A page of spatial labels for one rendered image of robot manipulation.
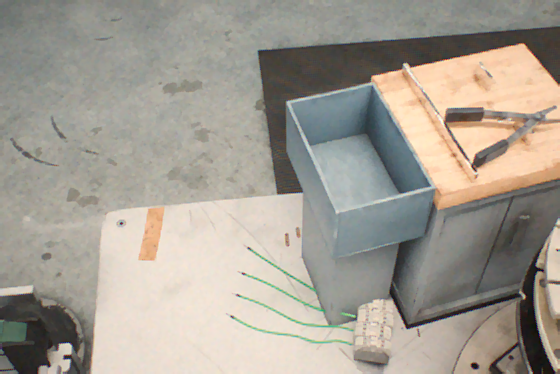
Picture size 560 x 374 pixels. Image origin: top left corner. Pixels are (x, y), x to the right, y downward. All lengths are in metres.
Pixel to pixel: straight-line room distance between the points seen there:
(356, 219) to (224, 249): 0.34
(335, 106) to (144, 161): 1.44
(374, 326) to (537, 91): 0.34
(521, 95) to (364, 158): 0.19
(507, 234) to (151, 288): 0.48
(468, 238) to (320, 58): 1.73
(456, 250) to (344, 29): 1.88
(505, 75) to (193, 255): 0.49
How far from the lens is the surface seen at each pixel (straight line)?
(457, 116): 0.76
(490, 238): 0.85
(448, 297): 0.93
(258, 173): 2.12
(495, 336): 0.94
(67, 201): 2.16
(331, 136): 0.85
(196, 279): 0.98
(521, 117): 0.77
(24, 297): 1.03
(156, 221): 1.05
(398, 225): 0.74
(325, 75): 2.42
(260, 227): 1.03
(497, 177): 0.74
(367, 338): 0.89
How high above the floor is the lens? 1.61
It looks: 50 degrees down
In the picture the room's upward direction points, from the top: 1 degrees counter-clockwise
